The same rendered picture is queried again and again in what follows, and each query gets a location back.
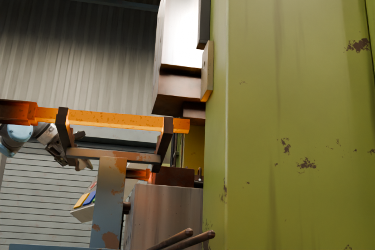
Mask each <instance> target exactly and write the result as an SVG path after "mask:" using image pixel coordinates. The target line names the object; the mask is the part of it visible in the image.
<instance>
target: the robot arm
mask: <svg viewBox="0 0 375 250"><path fill-rule="evenodd" d="M73 134H74V135H75V140H77V139H79V140H80V139H82V138H83V137H84V136H86V133H85V131H84V130H83V131H77V132H76V133H73ZM32 136H33V137H35V138H36V139H37V140H38V141H39V142H40V143H42V144H43V145H44V146H45V145H47V146H46V147H45V148H44V149H45V150H46V151H47V152H48V153H50V154H51V155H52V156H54V160H55V161H57V162H58V163H59V164H60V165H61V166H62V167H64V166H66V165H68V162H67V159H66V156H65V153H64V149H63V146H62V144H61V141H60V138H59V134H58V132H57V129H56V126H55V125H54V124H53V123H47V122H38V126H32V125H30V126H20V125H13V124H0V152H1V153H2V154H4V155H5V156H7V157H13V156H14V155H16V153H17V152H18V151H19V150H20V149H21V147H22V146H23V145H24V144H25V143H26V142H27V141H28V140H29V139H30V138H31V137H32ZM86 167H87V168H89V169H91V170H92V169H93V166H92V163H91V162H90V160H87V159H80V158H78V163H77V167H75V171H77V172H79V171H80V170H83V169H84V168H86Z"/></svg>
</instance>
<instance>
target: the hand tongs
mask: <svg viewBox="0 0 375 250"><path fill-rule="evenodd" d="M193 234H194V231H193V230H192V229H191V228H187V229H186V230H183V231H182V232H180V233H178V234H175V235H173V236H172V237H170V238H168V239H166V240H164V241H162V242H160V243H158V244H156V245H154V246H152V247H151V248H149V249H147V250H162V249H164V248H166V247H168V246H171V245H173V244H175V243H177V242H180V241H182V240H184V239H186V238H189V237H192V236H193ZM214 237H215V231H213V230H209V231H207V232H204V233H202V234H199V235H197V236H195V237H192V238H190V239H188V240H186V241H183V242H181V243H179V244H176V245H174V246H172V247H169V248H166V249H164V250H182V249H185V248H187V247H191V246H193V245H196V244H198V243H201V242H204V241H207V240H209V239H213V238H214Z"/></svg>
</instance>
